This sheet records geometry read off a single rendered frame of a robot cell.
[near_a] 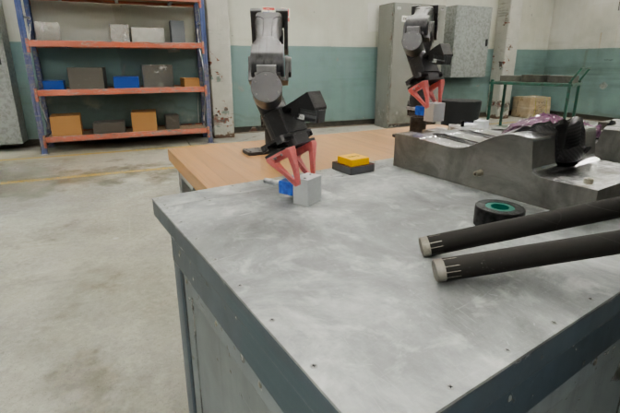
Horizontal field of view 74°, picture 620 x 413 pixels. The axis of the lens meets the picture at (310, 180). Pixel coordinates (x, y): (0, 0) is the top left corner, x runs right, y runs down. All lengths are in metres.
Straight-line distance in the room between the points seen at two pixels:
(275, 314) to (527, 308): 0.29
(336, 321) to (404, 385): 0.11
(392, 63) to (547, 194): 6.14
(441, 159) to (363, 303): 0.60
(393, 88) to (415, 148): 5.91
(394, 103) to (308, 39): 1.73
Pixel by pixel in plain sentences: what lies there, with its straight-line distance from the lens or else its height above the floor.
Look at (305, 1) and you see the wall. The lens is 6.86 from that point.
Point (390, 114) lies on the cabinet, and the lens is 7.02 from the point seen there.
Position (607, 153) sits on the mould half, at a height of 0.85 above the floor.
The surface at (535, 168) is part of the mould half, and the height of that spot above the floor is 0.87.
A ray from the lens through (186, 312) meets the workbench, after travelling 0.94.
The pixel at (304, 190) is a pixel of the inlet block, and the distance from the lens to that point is 0.81.
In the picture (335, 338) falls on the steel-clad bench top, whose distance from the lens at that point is 0.46.
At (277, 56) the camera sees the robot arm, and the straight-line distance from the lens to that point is 0.86.
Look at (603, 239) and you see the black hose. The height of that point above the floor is 0.86.
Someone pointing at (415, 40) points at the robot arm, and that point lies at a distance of 1.27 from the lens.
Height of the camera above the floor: 1.08
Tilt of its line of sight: 16 degrees down
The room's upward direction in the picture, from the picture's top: straight up
